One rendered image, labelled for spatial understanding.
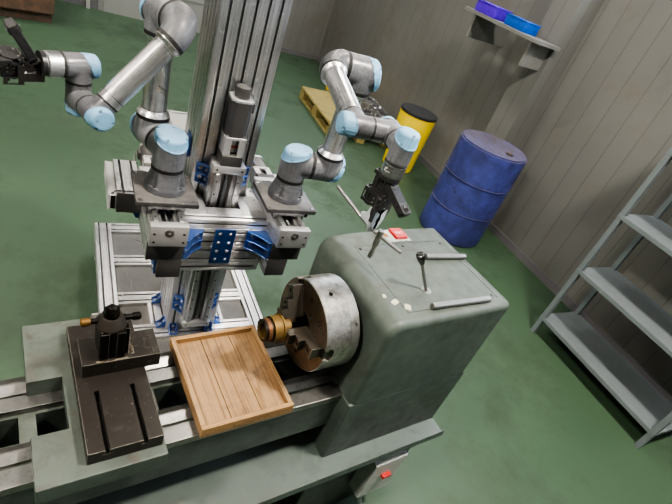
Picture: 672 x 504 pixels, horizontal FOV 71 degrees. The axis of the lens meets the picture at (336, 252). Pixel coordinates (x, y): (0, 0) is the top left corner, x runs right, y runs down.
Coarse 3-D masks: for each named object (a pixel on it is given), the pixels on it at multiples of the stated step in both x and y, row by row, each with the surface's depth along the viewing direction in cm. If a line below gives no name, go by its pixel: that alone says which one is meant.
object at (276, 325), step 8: (264, 320) 148; (272, 320) 149; (280, 320) 149; (288, 320) 152; (264, 328) 153; (272, 328) 147; (280, 328) 148; (288, 328) 151; (264, 336) 152; (272, 336) 147; (280, 336) 148
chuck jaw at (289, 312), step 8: (288, 288) 155; (296, 288) 153; (288, 296) 155; (296, 296) 153; (288, 304) 151; (296, 304) 153; (280, 312) 152; (288, 312) 152; (296, 312) 153; (304, 312) 155
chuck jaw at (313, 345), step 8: (296, 328) 151; (304, 328) 152; (288, 336) 148; (296, 336) 148; (304, 336) 149; (312, 336) 150; (288, 344) 150; (296, 344) 149; (304, 344) 148; (312, 344) 147; (304, 352) 149; (312, 352) 146; (320, 352) 148; (328, 352) 148
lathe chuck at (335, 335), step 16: (304, 288) 154; (320, 288) 149; (336, 288) 152; (304, 304) 155; (320, 304) 147; (336, 304) 148; (304, 320) 163; (320, 320) 147; (336, 320) 146; (320, 336) 148; (336, 336) 146; (288, 352) 166; (336, 352) 148; (304, 368) 157; (320, 368) 152
